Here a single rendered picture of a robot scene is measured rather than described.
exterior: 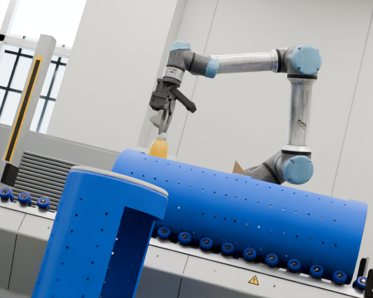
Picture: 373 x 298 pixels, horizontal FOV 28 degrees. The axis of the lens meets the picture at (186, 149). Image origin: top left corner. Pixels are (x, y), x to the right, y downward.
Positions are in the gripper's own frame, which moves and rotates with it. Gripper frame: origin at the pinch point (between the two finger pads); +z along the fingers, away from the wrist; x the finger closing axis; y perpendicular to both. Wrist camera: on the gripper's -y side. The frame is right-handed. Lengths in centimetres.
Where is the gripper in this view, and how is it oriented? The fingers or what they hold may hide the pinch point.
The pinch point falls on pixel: (163, 133)
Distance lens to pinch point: 272.3
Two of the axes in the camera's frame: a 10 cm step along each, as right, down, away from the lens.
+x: -1.6, -2.4, -9.6
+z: -2.5, 9.5, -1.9
